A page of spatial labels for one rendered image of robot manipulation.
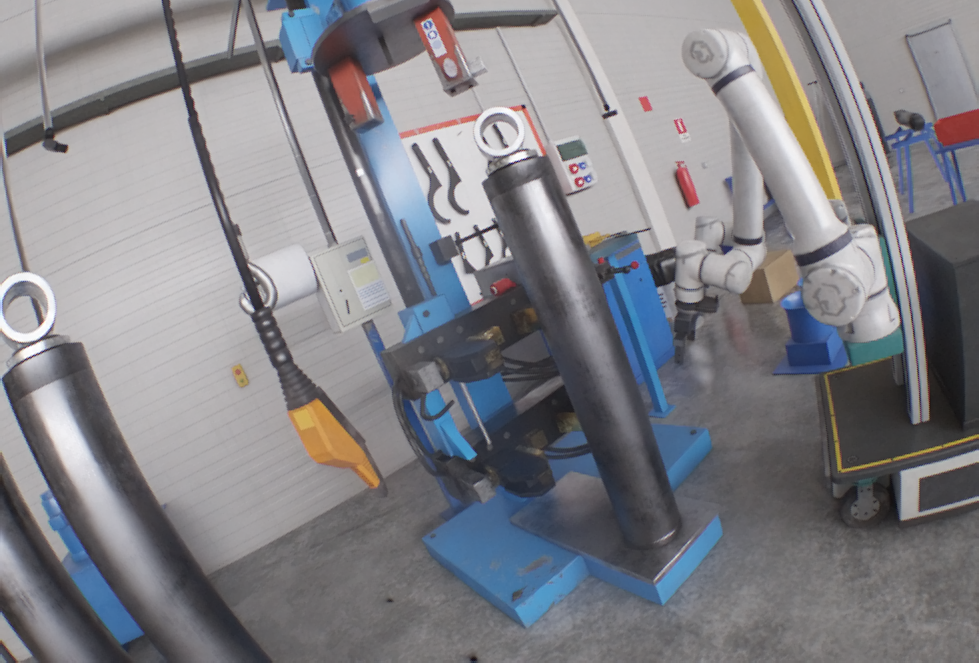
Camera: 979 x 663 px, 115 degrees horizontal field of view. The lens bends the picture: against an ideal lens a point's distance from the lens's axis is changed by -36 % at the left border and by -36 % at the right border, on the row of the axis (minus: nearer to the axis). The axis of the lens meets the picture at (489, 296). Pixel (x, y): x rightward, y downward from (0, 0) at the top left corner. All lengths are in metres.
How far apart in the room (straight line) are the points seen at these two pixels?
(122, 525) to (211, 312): 2.56
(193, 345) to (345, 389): 1.13
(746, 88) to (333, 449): 1.14
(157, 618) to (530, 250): 1.28
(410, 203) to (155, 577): 1.69
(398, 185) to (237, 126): 2.00
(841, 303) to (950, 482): 0.77
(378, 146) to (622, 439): 1.52
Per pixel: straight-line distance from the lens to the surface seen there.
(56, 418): 1.06
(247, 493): 3.60
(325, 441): 0.95
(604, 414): 1.46
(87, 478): 1.06
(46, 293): 1.14
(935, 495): 1.70
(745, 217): 1.38
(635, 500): 1.62
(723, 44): 1.15
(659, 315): 3.61
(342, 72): 1.93
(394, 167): 2.14
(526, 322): 1.94
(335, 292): 2.36
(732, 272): 1.30
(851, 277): 1.14
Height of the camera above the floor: 1.31
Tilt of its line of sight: 6 degrees down
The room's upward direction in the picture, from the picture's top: 23 degrees counter-clockwise
